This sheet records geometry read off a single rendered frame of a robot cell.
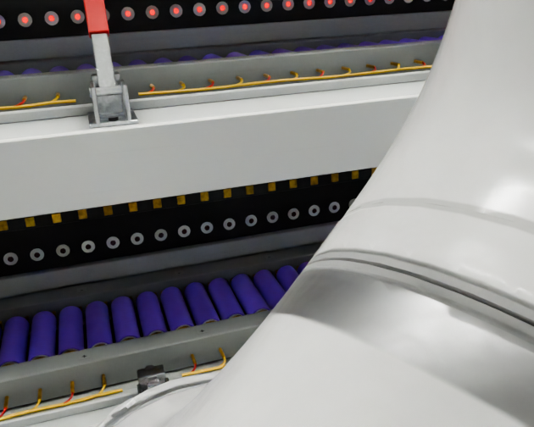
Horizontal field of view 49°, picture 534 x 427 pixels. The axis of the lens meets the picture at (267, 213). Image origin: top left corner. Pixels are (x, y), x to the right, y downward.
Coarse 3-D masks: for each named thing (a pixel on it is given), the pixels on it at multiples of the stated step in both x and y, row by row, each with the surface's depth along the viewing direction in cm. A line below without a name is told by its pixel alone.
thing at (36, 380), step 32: (224, 320) 44; (256, 320) 43; (96, 352) 40; (128, 352) 40; (160, 352) 41; (192, 352) 42; (224, 352) 43; (0, 384) 38; (32, 384) 39; (64, 384) 39; (96, 384) 40; (0, 416) 37
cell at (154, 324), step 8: (144, 296) 48; (152, 296) 49; (136, 304) 49; (144, 304) 47; (152, 304) 47; (144, 312) 46; (152, 312) 46; (160, 312) 47; (144, 320) 45; (152, 320) 45; (160, 320) 45; (144, 328) 45; (152, 328) 44; (160, 328) 44
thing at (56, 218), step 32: (224, 192) 52; (256, 192) 53; (288, 192) 54; (320, 192) 55; (352, 192) 56; (0, 224) 47; (32, 224) 48; (64, 224) 49; (96, 224) 49; (128, 224) 50; (160, 224) 51; (192, 224) 52; (256, 224) 54; (288, 224) 55; (0, 256) 48; (96, 256) 50
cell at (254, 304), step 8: (232, 280) 51; (240, 280) 50; (248, 280) 50; (232, 288) 51; (240, 288) 49; (248, 288) 49; (256, 288) 49; (240, 296) 49; (248, 296) 48; (256, 296) 48; (248, 304) 47; (256, 304) 46; (264, 304) 46; (248, 312) 46; (256, 312) 46
